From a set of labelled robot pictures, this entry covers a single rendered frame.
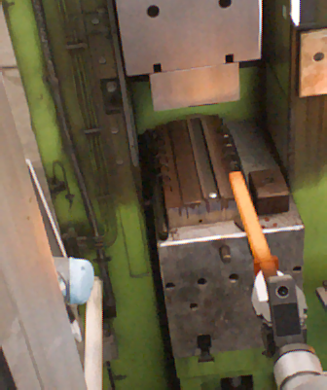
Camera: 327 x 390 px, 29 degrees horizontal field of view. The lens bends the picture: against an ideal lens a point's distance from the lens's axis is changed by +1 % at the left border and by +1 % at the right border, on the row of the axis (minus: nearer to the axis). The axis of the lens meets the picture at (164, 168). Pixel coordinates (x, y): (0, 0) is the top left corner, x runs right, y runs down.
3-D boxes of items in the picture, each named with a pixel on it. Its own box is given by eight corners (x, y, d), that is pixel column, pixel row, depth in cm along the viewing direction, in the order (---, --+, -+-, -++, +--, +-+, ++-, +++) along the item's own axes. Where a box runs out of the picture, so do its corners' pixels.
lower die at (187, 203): (243, 218, 165) (242, 193, 161) (168, 228, 165) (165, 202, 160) (219, 134, 200) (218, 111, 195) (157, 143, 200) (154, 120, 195)
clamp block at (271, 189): (290, 212, 166) (290, 193, 162) (257, 216, 165) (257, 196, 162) (279, 185, 175) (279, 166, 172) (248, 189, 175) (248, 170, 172)
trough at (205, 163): (224, 199, 161) (224, 195, 161) (203, 201, 161) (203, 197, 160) (202, 118, 196) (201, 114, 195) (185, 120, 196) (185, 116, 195)
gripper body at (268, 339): (258, 333, 116) (272, 387, 106) (256, 299, 112) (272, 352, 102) (300, 327, 116) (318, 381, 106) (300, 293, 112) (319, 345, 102)
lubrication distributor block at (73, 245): (90, 264, 184) (81, 228, 176) (68, 266, 184) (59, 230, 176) (90, 256, 187) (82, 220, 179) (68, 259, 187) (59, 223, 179)
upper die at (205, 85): (239, 99, 145) (238, 62, 140) (154, 111, 145) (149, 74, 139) (213, 29, 180) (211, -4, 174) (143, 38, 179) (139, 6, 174)
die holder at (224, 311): (302, 341, 186) (305, 226, 161) (173, 359, 186) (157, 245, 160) (261, 221, 232) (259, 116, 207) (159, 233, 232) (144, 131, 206)
